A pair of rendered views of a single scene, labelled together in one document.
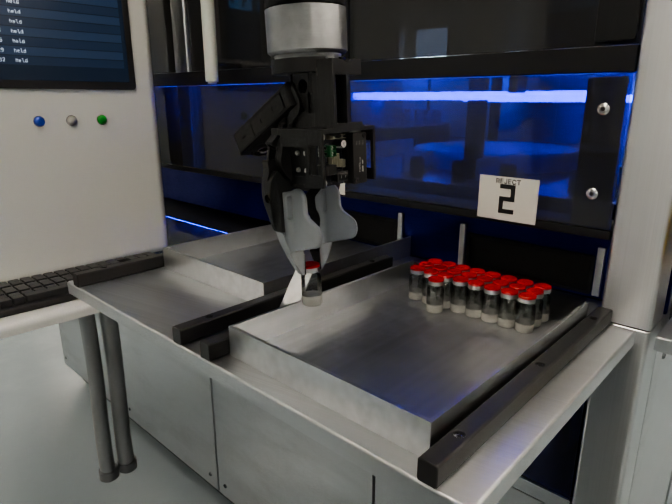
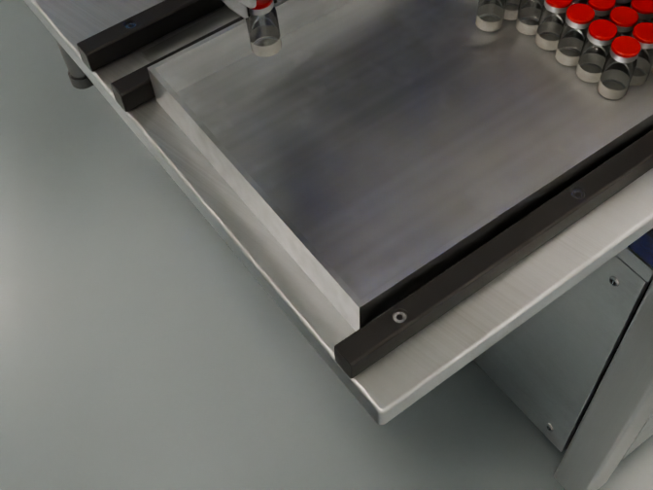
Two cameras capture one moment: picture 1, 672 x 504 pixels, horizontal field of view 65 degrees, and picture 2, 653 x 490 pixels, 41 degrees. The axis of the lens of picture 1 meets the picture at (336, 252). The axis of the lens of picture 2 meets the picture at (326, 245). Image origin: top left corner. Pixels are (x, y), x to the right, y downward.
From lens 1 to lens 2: 0.26 m
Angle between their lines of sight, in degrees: 41
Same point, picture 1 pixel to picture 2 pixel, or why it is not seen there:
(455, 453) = (382, 344)
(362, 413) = (296, 254)
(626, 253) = not seen: outside the picture
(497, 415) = (465, 287)
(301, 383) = (234, 184)
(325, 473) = not seen: hidden behind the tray
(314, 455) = not seen: hidden behind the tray
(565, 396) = (596, 244)
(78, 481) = (50, 65)
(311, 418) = (238, 241)
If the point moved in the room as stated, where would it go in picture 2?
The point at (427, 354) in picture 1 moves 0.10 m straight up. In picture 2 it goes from (435, 132) to (445, 28)
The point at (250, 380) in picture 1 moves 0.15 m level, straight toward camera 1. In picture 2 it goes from (175, 158) to (151, 338)
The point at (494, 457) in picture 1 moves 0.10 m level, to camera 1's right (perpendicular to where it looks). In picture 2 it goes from (443, 339) to (605, 363)
